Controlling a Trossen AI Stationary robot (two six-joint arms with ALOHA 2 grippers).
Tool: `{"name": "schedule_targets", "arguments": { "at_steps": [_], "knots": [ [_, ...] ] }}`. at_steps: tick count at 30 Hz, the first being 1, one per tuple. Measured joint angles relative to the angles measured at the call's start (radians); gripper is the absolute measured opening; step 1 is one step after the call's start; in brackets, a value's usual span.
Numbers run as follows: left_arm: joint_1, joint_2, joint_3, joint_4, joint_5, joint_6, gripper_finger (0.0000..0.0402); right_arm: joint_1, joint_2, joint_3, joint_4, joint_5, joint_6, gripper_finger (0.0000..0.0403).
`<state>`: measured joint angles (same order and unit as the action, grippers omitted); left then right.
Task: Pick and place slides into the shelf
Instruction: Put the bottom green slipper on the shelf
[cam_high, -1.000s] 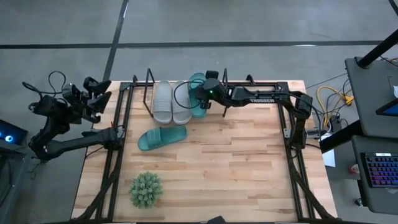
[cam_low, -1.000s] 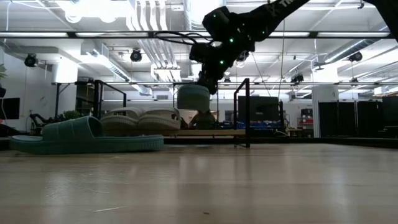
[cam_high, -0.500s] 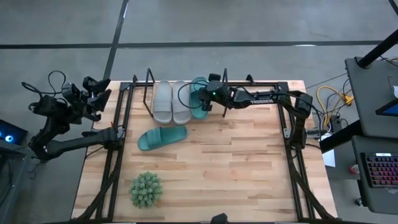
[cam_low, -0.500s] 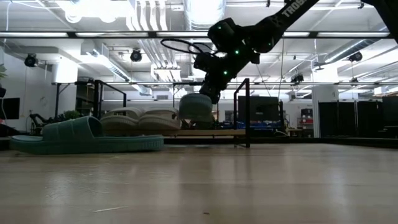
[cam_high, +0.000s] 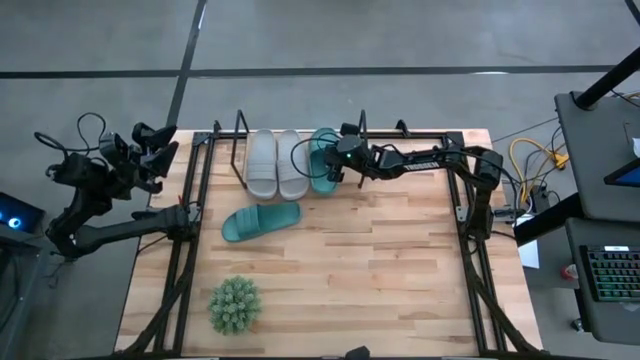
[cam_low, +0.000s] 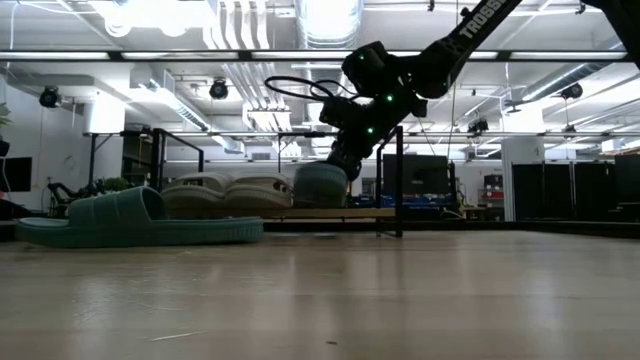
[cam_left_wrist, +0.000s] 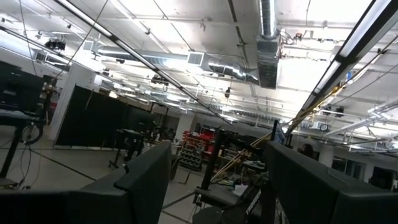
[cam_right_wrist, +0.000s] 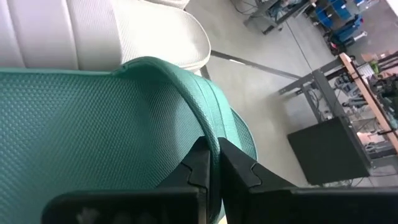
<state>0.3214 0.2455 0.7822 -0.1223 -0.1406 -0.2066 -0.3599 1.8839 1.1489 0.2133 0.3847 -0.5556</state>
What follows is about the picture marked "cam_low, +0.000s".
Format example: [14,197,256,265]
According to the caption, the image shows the small potted green plant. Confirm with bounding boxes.
[102,176,134,194]

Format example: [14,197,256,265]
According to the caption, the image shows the black monitor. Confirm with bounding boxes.
[0,156,34,194]

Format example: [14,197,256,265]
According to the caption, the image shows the silver ventilation duct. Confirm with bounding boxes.
[294,0,365,50]

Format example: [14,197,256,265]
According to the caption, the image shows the black aluminium table frame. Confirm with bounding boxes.
[0,218,640,243]

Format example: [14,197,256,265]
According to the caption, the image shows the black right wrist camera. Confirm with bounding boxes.
[318,94,362,129]

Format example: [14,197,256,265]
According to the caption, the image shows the light grey rubber slide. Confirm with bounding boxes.
[222,171,295,210]
[160,171,236,210]

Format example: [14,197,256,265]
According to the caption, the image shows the black overhead crossbeam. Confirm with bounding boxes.
[0,49,640,64]

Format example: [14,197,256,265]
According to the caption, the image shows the teal green rubber slide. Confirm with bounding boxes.
[14,185,265,250]
[292,162,350,209]

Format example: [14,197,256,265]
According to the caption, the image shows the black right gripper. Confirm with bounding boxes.
[325,106,402,184]

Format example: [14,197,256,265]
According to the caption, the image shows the large black screen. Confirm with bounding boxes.
[382,153,451,209]

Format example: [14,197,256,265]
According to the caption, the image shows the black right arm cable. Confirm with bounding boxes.
[263,74,357,102]

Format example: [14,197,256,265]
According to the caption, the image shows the black cabinet row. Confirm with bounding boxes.
[511,153,640,222]

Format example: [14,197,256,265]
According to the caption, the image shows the thin black overhead rail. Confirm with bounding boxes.
[82,131,640,138]

